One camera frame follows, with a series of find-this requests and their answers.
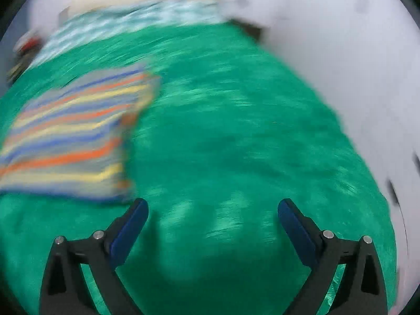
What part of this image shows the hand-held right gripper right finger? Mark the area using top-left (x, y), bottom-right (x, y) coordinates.
top-left (277, 198), bottom-right (389, 315)

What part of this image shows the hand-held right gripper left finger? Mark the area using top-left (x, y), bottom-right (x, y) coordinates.
top-left (39, 198), bottom-right (149, 315)

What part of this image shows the striped knit sweater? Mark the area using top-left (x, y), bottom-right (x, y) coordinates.
top-left (0, 62), bottom-right (162, 204)

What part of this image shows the pile of clothes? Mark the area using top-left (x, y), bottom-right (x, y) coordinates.
top-left (7, 31), bottom-right (45, 86)

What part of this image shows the green velvet blanket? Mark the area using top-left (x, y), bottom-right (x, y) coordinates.
top-left (0, 22), bottom-right (399, 315)

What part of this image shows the white wardrobe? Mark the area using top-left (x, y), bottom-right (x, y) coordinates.
top-left (217, 0), bottom-right (420, 306)

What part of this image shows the dark wooden nightstand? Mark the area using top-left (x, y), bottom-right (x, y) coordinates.
top-left (230, 19), bottom-right (265, 43)

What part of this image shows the green plaid bed sheet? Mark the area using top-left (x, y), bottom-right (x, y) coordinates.
top-left (31, 0), bottom-right (230, 69)

